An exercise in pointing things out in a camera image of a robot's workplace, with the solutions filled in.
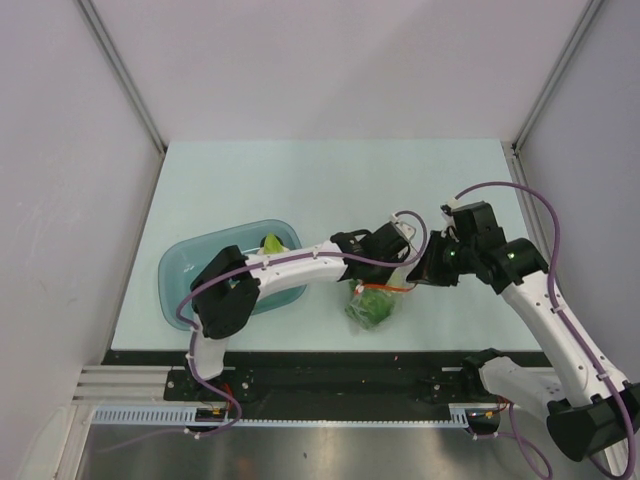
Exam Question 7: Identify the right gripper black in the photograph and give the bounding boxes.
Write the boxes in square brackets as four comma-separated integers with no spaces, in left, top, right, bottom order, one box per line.
[407,230,478,287]

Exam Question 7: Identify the clear zip top bag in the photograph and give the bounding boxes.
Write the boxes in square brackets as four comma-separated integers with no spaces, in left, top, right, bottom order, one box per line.
[342,264,419,332]

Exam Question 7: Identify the fake green lettuce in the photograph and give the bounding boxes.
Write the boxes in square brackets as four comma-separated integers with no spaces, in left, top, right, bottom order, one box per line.
[345,269,411,329]

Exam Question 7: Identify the fake white cauliflower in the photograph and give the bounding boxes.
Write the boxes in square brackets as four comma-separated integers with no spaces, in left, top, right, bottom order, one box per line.
[257,233,289,255]

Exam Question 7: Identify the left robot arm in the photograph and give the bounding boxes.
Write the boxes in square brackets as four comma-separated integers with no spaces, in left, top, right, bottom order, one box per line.
[176,220,416,400]

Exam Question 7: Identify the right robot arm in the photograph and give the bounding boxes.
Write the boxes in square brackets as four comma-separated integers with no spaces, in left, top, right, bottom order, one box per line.
[408,201,639,462]

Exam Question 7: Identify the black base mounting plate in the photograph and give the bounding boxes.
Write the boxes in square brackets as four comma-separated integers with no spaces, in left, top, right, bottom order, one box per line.
[99,349,586,406]

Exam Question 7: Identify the teal plastic container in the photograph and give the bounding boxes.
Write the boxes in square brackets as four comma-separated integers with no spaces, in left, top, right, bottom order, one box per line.
[158,219,301,331]

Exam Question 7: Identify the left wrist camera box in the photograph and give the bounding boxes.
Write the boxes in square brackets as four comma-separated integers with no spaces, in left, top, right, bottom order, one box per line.
[389,214,416,243]

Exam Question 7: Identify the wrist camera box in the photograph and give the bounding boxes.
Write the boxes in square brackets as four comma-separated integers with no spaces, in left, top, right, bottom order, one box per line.
[389,214,416,243]
[440,197,460,238]

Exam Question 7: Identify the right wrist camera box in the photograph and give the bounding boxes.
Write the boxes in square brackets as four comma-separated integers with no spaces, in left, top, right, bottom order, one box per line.
[440,197,460,238]

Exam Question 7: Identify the white slotted cable duct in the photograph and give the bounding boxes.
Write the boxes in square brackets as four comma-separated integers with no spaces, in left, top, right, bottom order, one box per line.
[92,402,501,429]

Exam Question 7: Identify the right aluminium frame post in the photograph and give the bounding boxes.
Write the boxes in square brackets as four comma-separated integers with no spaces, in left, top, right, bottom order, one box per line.
[511,0,605,153]

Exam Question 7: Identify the aluminium frame post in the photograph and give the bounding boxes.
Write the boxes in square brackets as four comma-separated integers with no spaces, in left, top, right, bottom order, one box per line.
[511,0,605,153]
[73,0,168,158]

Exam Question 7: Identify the left aluminium frame post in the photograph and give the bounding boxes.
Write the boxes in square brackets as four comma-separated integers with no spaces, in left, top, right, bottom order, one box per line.
[73,0,168,158]

